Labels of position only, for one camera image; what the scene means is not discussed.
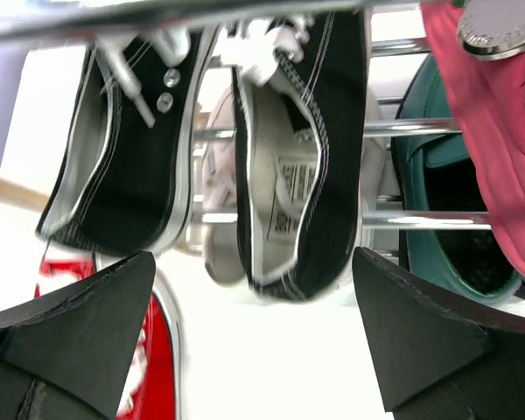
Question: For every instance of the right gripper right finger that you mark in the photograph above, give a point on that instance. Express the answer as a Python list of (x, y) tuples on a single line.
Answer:
[(436, 354)]

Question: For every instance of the black canvas sneaker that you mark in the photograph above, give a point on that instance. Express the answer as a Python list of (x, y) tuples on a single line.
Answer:
[(300, 94), (126, 179)]

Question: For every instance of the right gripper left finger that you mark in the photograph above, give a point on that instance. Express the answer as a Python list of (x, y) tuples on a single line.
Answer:
[(66, 355)]

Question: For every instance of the cream metal shoe shelf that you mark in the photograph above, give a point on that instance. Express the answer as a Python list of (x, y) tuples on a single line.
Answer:
[(491, 30)]

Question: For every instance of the right red canvas sneaker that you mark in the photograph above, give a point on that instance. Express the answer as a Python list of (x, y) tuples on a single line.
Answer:
[(152, 390)]

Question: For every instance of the white sneaker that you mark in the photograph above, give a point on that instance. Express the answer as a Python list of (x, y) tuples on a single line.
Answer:
[(220, 248), (373, 156)]

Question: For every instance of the left pink patterned slipper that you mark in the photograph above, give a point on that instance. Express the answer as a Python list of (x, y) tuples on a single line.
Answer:
[(487, 100)]

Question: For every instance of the left teal black boot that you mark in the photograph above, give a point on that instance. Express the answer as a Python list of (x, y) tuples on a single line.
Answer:
[(435, 173)]

